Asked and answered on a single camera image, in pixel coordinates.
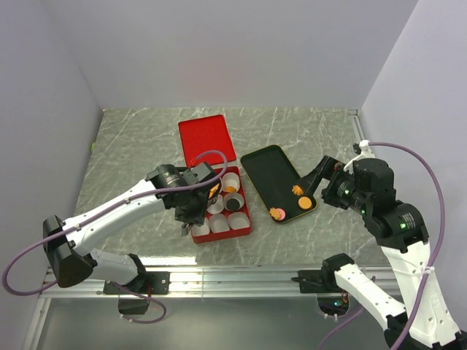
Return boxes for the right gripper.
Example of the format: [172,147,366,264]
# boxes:
[295,153,369,212]

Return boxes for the metal tongs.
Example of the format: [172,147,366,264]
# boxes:
[181,223,192,236]

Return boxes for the round waffle cookie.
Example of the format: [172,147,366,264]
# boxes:
[210,184,221,195]

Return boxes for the black round cookie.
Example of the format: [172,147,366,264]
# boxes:
[226,198,242,211]

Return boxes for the small flower cookie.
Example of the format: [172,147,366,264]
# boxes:
[224,186,237,193]

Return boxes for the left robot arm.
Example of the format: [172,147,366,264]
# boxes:
[42,163,220,293]

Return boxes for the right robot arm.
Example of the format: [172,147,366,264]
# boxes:
[298,156,466,349]

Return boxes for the paper cup front left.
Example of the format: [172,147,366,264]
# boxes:
[191,218,211,237]

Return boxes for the paper cup centre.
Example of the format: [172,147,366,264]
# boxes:
[207,195,224,215]

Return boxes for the paper cup front middle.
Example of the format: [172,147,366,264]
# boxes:
[209,214,231,233]

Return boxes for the red tin box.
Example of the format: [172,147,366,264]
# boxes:
[190,166,252,244]

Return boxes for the swirl star cookie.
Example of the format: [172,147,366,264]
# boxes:
[292,184,304,196]

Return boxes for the round orange cookie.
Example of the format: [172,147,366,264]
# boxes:
[298,196,313,210]

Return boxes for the paper cup back right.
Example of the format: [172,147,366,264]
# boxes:
[221,172,241,192]

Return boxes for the paper cup front right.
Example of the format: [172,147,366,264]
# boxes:
[228,211,250,230]

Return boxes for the black tray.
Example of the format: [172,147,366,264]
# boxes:
[240,145,317,224]

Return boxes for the pink round cookie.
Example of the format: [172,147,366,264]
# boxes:
[277,209,286,221]

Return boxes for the flower cookie front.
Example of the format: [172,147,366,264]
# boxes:
[269,208,282,221]

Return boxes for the red tin lid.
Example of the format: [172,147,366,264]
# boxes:
[178,114,236,167]

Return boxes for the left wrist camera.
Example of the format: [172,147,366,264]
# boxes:
[183,162,217,185]

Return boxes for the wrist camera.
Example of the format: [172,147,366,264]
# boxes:
[344,140,375,173]
[183,162,217,185]

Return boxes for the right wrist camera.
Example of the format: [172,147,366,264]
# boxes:
[344,140,375,173]

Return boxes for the aluminium rail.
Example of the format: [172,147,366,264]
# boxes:
[39,265,401,298]

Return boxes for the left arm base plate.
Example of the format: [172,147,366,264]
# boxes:
[103,271,170,295]

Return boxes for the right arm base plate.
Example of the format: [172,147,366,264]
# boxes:
[291,270,341,294]

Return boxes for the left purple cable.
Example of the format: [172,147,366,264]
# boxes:
[1,150,229,324]

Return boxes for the purple cable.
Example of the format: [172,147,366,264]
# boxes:
[1,150,229,324]
[317,141,447,350]

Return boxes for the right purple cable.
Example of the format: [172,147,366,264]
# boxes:
[317,141,447,350]

